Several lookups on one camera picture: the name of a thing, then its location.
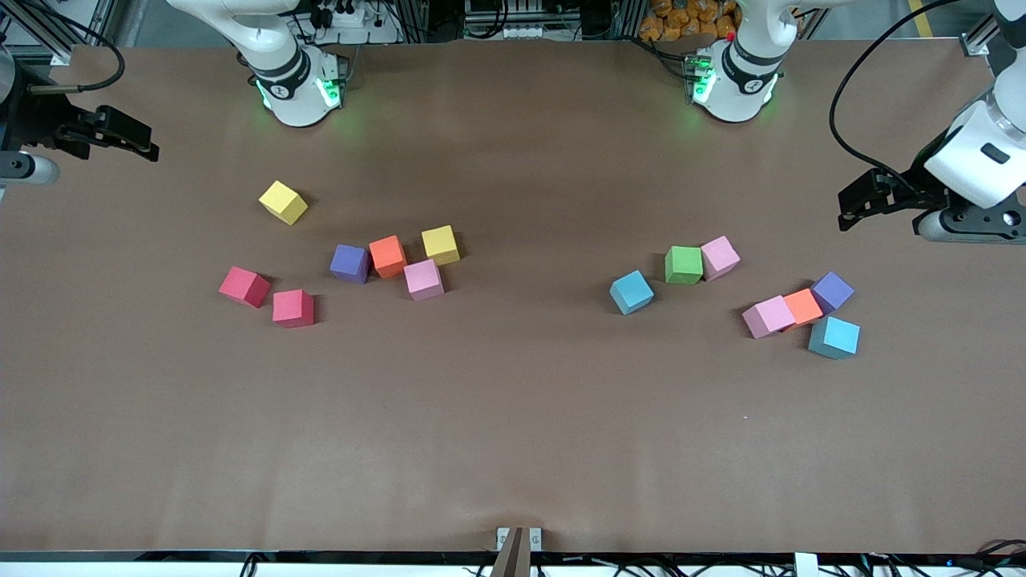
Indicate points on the blue foam cube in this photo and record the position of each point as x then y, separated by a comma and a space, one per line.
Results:
632, 292
834, 336

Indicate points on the pink foam cube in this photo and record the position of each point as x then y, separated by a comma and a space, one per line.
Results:
768, 316
423, 279
721, 256

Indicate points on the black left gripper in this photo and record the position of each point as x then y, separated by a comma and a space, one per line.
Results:
911, 195

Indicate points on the red foam cube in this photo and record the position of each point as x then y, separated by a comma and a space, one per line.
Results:
243, 285
292, 308

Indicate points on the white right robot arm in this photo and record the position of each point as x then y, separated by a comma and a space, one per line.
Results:
292, 88

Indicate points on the yellow foam cube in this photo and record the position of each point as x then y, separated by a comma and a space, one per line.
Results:
283, 200
441, 244

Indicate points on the white power strip with plugs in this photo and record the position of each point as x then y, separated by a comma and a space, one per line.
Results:
349, 16

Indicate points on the orange foam cube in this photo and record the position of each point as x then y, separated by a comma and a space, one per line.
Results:
388, 256
804, 306

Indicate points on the green foam cube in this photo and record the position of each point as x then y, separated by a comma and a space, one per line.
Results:
684, 264

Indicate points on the metal table edge bracket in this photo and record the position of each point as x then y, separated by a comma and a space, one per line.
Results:
502, 537

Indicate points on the small white power strip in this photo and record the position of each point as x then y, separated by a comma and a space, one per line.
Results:
525, 32

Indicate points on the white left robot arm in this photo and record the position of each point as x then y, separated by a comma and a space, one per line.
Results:
737, 80

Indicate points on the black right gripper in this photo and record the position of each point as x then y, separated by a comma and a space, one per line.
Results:
32, 120

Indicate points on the bag of orange items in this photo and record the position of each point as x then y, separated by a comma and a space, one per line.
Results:
681, 18

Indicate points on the purple foam cube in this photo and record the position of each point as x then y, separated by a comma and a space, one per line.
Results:
832, 290
349, 263

